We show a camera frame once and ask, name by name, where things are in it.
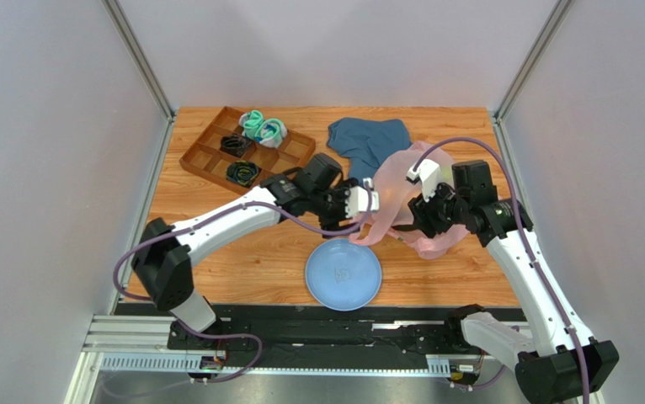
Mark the wooden compartment tray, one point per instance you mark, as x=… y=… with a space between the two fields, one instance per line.
x=207 y=159

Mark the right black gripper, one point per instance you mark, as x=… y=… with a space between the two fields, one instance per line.
x=423 y=210

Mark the pink plastic bag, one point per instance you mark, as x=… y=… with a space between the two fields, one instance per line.
x=395 y=193

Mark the right aluminium corner post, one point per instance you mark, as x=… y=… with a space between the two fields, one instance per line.
x=543 y=39

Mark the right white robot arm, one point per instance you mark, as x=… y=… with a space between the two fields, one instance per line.
x=524 y=269

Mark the blue plate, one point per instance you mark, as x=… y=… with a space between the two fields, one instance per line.
x=343 y=276

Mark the left aluminium corner post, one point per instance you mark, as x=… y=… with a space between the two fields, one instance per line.
x=133 y=45

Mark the aluminium corner post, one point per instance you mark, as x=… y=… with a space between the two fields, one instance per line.
x=543 y=39
x=133 y=45

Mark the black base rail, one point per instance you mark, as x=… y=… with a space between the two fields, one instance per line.
x=315 y=337

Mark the teal grey rolled sock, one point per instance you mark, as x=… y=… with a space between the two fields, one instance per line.
x=271 y=133

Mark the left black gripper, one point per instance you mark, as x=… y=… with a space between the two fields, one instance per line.
x=335 y=223

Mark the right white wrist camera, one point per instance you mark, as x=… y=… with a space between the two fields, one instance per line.
x=428 y=174

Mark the aluminium frame rail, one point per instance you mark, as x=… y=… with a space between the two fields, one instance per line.
x=132 y=340

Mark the blue cloth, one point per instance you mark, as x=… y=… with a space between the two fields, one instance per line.
x=367 y=143

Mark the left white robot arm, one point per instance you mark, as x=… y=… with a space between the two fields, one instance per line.
x=167 y=253

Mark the teal white rolled sock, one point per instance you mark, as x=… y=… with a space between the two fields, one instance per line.
x=251 y=123

